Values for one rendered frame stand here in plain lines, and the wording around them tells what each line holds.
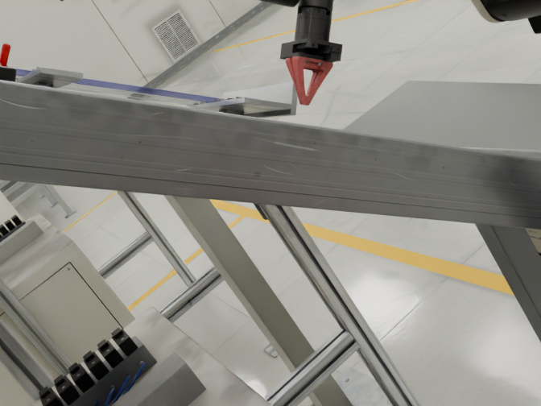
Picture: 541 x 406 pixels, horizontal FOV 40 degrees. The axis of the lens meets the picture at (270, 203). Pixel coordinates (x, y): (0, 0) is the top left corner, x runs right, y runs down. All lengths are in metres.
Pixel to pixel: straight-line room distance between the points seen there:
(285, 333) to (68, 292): 0.65
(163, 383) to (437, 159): 0.46
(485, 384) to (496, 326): 0.18
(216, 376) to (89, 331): 1.13
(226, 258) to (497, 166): 0.96
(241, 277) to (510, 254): 0.55
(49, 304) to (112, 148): 1.53
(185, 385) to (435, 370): 0.95
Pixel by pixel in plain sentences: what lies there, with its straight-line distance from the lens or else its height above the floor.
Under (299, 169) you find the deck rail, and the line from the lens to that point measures 0.55.
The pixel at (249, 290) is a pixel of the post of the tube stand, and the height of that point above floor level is 0.42.
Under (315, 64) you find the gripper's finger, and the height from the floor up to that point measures 0.80.
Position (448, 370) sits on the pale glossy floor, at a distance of 1.76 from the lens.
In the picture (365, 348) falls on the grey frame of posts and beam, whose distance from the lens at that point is 1.47.
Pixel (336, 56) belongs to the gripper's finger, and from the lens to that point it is 1.21.
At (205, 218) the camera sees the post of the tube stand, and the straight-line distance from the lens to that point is 1.52.
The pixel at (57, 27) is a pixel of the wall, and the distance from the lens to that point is 8.75.
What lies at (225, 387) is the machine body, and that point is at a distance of 0.92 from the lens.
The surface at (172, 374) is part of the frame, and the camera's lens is 0.92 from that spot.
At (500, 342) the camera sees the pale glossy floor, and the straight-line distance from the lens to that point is 1.76.
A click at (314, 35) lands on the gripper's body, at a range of 1.22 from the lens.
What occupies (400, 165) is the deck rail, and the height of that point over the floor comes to 0.83.
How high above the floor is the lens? 1.05
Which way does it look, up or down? 19 degrees down
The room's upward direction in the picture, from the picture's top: 34 degrees counter-clockwise
